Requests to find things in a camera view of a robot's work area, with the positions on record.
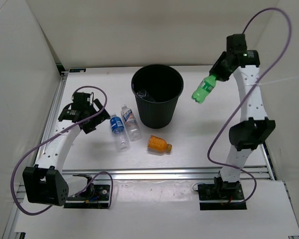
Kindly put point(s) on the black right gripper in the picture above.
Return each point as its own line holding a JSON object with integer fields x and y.
{"x": 215, "y": 69}

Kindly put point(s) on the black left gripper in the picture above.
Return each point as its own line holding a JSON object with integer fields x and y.
{"x": 101, "y": 116}

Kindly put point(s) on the green soda bottle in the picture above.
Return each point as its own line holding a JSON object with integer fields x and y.
{"x": 204, "y": 89}

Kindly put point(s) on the blue label water bottle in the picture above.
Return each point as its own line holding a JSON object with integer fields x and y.
{"x": 119, "y": 133}

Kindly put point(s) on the clear unlabelled plastic bottle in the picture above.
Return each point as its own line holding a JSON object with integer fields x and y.
{"x": 143, "y": 94}

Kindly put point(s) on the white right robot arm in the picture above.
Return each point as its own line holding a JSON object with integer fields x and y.
{"x": 254, "y": 126}

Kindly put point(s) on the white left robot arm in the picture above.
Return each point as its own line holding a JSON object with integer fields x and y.
{"x": 44, "y": 183}

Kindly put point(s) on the black plastic waste bin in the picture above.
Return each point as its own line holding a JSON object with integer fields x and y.
{"x": 165, "y": 85}

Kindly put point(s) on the white orange label bottle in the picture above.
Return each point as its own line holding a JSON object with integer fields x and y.
{"x": 130, "y": 122}

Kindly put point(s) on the orange juice bottle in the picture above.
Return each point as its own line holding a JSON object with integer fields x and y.
{"x": 158, "y": 145}

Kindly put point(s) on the aluminium left side rail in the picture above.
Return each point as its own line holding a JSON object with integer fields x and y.
{"x": 62, "y": 73}

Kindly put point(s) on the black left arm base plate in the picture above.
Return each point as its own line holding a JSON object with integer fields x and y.
{"x": 99, "y": 200}

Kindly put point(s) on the aluminium right side rail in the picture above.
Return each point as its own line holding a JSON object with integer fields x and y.
{"x": 268, "y": 161}

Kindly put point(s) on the aluminium front table rail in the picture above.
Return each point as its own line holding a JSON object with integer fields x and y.
{"x": 189, "y": 174}

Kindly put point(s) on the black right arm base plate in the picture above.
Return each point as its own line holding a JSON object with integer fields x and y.
{"x": 224, "y": 200}

